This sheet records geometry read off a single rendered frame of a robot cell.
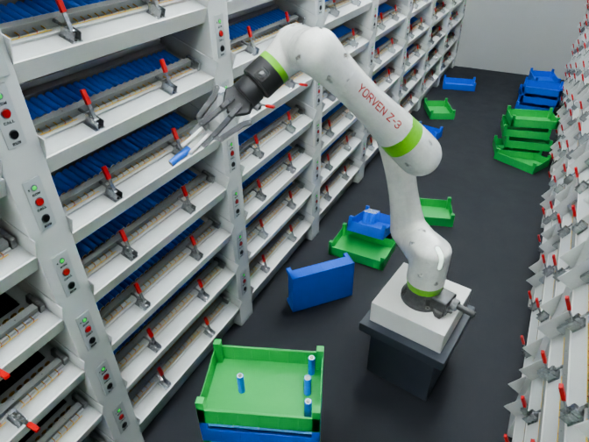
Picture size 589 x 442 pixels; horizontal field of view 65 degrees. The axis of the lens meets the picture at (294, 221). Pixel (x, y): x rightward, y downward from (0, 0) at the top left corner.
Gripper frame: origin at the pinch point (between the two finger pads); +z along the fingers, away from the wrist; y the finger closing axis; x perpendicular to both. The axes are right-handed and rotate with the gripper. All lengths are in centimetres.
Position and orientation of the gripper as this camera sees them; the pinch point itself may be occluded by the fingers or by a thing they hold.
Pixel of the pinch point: (195, 140)
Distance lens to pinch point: 122.0
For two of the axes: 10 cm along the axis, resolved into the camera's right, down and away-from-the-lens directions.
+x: -0.8, -0.7, 9.9
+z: -7.2, 6.9, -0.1
